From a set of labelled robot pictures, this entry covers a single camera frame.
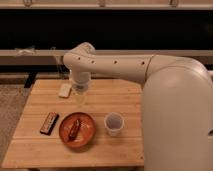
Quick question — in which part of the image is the brown snack on plate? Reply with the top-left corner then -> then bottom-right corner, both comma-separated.
69,119 -> 81,140

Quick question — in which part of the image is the dark chocolate bar packet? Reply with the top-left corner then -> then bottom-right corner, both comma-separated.
40,112 -> 59,135

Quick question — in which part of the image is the orange plate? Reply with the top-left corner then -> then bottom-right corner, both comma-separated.
59,112 -> 96,149

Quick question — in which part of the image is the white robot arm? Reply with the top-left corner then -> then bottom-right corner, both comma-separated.
63,43 -> 213,171

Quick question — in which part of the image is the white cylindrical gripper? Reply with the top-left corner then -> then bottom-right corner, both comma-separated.
71,72 -> 91,91

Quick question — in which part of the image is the grey metal rail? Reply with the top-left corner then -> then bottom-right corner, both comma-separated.
0,49 -> 213,65

